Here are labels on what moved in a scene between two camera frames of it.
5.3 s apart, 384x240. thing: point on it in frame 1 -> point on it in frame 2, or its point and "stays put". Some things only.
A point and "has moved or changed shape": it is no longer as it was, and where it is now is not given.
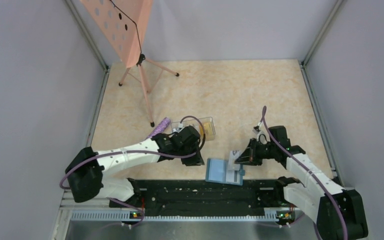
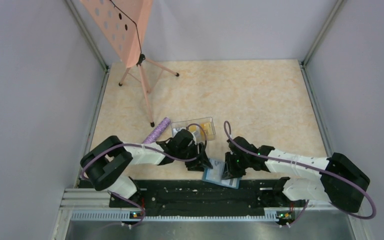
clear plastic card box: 205,127 stays put
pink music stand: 125,23 stays put
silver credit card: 232,166 has moved or changed shape
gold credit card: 207,127 stays put
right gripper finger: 250,156 -> 239,170
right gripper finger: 248,157 -> 229,169
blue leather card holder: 215,172 has moved or changed shape
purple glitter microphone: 160,127 stays put
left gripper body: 186,150 stays put
